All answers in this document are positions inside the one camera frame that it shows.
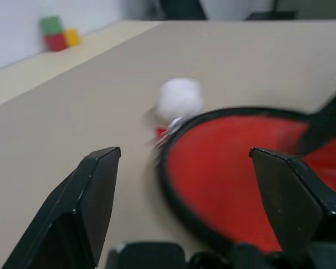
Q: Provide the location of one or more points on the red table tennis paddle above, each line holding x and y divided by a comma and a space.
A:
218, 168

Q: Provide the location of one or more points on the red cube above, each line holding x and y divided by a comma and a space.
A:
55, 42

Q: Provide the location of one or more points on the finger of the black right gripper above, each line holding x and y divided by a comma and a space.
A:
324, 120

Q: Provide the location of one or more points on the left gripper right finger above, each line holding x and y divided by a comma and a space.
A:
294, 201

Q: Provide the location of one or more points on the green cube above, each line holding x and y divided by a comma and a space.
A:
51, 25

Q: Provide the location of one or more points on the yellow cube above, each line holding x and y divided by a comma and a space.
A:
72, 37

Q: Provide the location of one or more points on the black paddle case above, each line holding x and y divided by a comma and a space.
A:
164, 168

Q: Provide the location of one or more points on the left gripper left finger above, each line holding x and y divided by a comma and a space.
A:
72, 218

